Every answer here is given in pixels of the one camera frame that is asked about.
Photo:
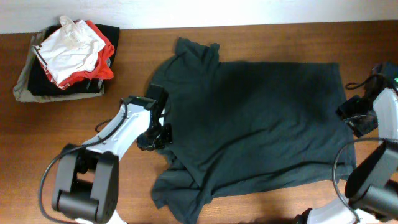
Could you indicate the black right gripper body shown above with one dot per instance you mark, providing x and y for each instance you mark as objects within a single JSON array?
[{"x": 359, "y": 114}]

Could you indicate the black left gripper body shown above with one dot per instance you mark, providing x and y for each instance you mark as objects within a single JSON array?
[{"x": 158, "y": 136}]

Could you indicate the dark green t-shirt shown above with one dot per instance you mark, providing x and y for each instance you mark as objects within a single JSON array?
[{"x": 245, "y": 127}]

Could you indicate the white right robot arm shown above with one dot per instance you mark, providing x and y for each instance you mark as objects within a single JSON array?
[{"x": 370, "y": 194}]

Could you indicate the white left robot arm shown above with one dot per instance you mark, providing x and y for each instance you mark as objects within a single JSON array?
[{"x": 87, "y": 182}]

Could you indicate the red folded garment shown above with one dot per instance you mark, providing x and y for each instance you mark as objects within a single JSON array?
[{"x": 101, "y": 71}]

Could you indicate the white folded garment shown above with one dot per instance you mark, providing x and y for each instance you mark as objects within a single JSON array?
[{"x": 72, "y": 48}]

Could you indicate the black folded garment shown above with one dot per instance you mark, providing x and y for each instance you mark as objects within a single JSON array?
[{"x": 39, "y": 85}]

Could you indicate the grey folded garment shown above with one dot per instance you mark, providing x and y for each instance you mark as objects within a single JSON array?
[{"x": 23, "y": 95}]

